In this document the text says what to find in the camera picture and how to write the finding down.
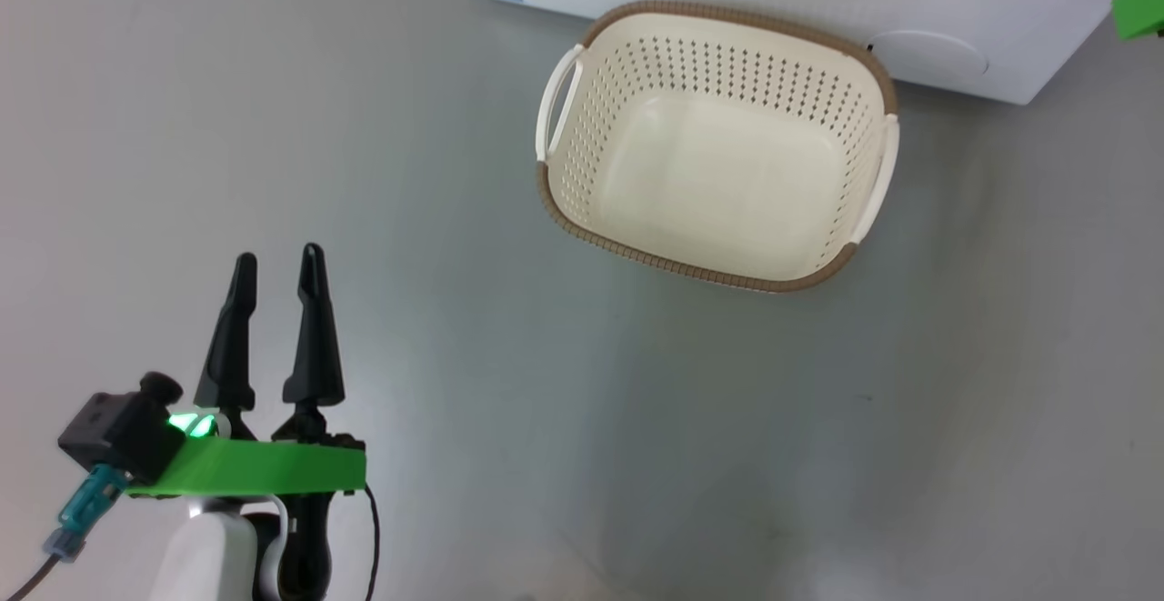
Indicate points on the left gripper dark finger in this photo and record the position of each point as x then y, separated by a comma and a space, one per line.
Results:
227, 355
314, 346

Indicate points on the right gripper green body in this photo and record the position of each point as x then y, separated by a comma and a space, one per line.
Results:
1141, 10

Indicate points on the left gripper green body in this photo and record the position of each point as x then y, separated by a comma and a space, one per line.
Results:
264, 469

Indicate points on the white washing machine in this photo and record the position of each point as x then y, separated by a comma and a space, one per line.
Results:
1018, 28

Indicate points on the round white filter cover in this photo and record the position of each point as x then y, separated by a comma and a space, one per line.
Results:
928, 54

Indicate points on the cream perforated laundry basket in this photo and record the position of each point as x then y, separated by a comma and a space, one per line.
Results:
727, 174

